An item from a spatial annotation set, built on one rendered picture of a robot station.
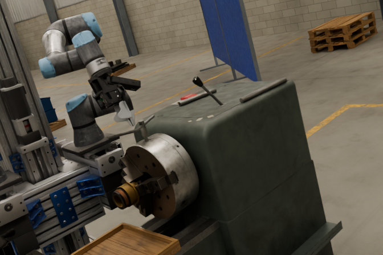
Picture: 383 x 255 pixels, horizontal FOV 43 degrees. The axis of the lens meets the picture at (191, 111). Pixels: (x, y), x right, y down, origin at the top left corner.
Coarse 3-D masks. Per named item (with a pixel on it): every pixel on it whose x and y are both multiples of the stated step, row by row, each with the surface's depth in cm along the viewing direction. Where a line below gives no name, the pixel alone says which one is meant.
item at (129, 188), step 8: (128, 184) 180; (136, 184) 182; (112, 192) 179; (120, 192) 177; (128, 192) 177; (136, 192) 179; (120, 200) 182; (128, 200) 178; (136, 200) 180; (120, 208) 180
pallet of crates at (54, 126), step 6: (42, 102) 875; (48, 102) 885; (48, 108) 884; (54, 108) 889; (48, 114) 880; (54, 114) 889; (48, 120) 880; (54, 120) 889; (60, 120) 881; (54, 126) 867; (60, 126) 878
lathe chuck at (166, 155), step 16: (144, 144) 183; (160, 144) 183; (144, 160) 184; (160, 160) 177; (176, 160) 179; (176, 176) 178; (160, 192) 184; (176, 192) 177; (192, 192) 184; (160, 208) 188; (176, 208) 181
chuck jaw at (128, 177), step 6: (126, 156) 190; (120, 162) 189; (126, 162) 188; (132, 162) 189; (126, 168) 186; (132, 168) 187; (138, 168) 188; (126, 174) 185; (132, 174) 186; (138, 174) 186; (144, 174) 189; (126, 180) 183; (132, 180) 184; (138, 180) 189
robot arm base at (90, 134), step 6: (78, 126) 233; (84, 126) 233; (90, 126) 234; (96, 126) 237; (78, 132) 234; (84, 132) 233; (90, 132) 234; (96, 132) 236; (102, 132) 241; (78, 138) 234; (84, 138) 234; (90, 138) 233; (96, 138) 235; (102, 138) 238; (78, 144) 234; (84, 144) 233; (90, 144) 234
